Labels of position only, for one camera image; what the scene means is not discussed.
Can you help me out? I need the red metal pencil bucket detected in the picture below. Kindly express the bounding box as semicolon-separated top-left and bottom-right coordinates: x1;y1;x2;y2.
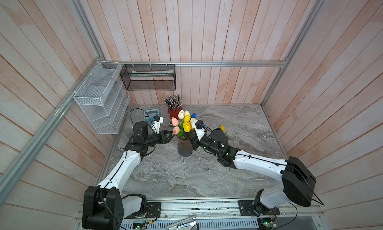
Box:
168;107;182;120

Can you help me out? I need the pink tulip lower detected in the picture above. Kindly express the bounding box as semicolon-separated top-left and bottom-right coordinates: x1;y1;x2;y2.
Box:
173;126;180;135

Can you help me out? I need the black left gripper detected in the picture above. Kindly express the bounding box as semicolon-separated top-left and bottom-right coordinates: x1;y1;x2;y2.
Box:
145;130;177;147

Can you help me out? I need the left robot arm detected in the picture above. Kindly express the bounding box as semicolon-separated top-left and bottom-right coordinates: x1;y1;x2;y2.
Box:
82;121;175;230

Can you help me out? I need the teal desk calculator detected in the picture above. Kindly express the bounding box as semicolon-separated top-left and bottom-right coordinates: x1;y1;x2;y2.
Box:
144;109;160;124

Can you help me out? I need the bundle of pencils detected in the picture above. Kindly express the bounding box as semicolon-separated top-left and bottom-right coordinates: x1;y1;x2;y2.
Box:
165;94;183;111

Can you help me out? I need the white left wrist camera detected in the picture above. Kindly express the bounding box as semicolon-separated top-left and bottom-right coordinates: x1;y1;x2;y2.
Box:
151;115;164;134

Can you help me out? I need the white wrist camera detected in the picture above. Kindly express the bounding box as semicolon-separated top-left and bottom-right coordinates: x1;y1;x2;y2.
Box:
151;115;164;134
192;120;206;141

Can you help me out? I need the yellow tulip in vase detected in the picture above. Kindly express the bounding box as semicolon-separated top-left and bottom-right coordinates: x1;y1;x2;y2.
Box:
184;115;191;122

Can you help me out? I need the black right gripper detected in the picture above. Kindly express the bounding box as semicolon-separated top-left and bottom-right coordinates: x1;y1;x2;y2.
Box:
185;130;222;158

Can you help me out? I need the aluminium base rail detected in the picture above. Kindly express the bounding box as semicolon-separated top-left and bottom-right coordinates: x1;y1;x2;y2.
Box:
74;196;327;230

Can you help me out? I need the black wire mesh basket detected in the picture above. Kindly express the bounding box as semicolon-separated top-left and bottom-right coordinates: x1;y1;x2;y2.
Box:
120;63;177;91

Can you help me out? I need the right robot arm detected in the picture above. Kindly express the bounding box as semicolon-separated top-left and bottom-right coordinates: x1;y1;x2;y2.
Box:
188;128;316;216

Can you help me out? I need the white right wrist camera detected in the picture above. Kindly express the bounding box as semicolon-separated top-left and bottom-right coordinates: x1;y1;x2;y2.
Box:
192;120;206;141

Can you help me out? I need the white wire mesh shelf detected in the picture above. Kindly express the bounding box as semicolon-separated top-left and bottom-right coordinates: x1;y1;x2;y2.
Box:
74;61;130;135

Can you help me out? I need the dark ribbed glass vase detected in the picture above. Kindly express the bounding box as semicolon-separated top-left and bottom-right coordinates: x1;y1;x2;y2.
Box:
177;139;193;157

